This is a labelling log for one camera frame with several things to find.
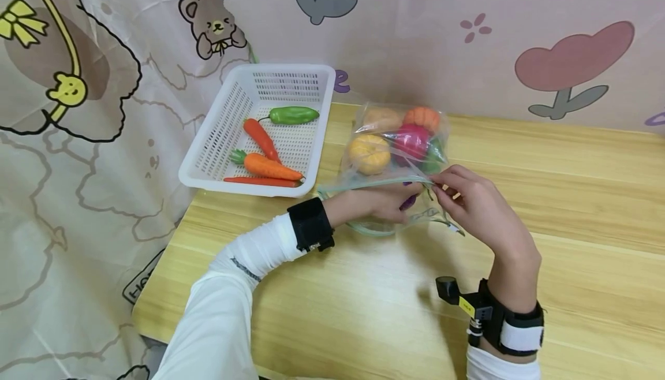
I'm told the person's right hand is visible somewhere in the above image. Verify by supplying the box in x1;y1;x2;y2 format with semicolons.
430;164;542;315

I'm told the person's left hand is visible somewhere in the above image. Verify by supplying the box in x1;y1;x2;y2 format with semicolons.
323;182;425;226

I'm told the clear plastic zip bag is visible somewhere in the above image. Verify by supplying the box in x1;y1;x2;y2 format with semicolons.
317;102;466;237

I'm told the person's left forearm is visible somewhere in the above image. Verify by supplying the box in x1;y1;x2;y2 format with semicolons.
151;213;308;380

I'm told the person's right forearm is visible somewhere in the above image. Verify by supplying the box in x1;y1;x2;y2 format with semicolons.
466;342;542;380

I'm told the purple toy vegetable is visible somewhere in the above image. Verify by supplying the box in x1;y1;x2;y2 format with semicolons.
399;181;420;211

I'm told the dark green toy vegetable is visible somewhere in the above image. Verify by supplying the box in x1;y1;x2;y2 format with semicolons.
423;137;447;174

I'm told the pink round toy vegetable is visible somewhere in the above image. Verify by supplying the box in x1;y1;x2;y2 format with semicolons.
393;124;432;164

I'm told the yellow toy pumpkin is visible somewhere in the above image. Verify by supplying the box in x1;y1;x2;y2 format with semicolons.
347;133;391;176

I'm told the tan toy potato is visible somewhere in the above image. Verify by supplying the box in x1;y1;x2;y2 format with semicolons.
362;107;405;133

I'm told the orange toy pumpkin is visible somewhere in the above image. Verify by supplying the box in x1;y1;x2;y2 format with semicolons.
403;106;442;133

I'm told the black wrist band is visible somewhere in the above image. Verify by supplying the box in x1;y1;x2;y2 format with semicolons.
435;276;546;357
287;197;336;252

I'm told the green toy pepper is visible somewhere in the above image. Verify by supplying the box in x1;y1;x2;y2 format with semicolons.
258;106;320;125

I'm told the large orange toy carrot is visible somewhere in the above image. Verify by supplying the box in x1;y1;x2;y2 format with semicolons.
230;149;305;182

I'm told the thin red toy chili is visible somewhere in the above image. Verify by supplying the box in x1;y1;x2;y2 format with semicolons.
223;176;302;188

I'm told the small orange toy carrot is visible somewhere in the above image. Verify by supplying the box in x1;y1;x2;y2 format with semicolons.
243;118;282;164

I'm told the white plastic slotted basket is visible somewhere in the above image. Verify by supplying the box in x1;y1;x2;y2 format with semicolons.
178;64;337;198

